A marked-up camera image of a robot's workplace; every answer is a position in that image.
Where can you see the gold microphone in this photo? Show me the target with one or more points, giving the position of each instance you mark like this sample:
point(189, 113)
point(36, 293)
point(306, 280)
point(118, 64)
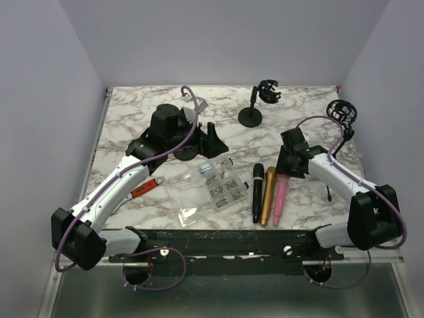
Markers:
point(268, 195)

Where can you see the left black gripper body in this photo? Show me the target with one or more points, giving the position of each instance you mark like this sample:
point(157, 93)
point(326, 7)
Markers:
point(173, 140)

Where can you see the black clip microphone stand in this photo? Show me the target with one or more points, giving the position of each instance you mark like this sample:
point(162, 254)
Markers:
point(186, 153)

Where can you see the red adjustable wrench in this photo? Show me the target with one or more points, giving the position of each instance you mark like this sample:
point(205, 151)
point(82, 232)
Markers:
point(144, 188)

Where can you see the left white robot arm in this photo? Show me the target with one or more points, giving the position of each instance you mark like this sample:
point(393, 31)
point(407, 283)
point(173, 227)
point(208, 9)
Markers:
point(76, 232)

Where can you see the clear plastic screw organizer box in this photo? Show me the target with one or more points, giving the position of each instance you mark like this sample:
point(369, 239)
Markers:
point(221, 182)

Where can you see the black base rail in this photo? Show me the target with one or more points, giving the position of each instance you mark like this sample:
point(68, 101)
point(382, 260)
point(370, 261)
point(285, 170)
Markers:
point(226, 252)

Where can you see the clear plastic bag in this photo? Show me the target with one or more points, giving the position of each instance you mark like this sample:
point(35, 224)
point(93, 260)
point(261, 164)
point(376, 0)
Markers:
point(189, 198)

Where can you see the black microphone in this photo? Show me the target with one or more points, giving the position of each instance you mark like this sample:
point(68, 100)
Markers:
point(258, 178)

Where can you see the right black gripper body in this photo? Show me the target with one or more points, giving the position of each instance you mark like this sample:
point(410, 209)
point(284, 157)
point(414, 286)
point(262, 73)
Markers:
point(285, 164)

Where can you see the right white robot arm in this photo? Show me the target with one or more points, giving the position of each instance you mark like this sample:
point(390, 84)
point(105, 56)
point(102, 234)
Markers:
point(373, 210)

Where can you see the black tripod microphone stand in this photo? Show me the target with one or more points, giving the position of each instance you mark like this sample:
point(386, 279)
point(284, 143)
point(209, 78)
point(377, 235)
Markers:
point(344, 113)

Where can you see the pink microphone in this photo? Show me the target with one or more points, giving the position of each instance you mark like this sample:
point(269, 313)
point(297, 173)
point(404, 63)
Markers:
point(282, 189)

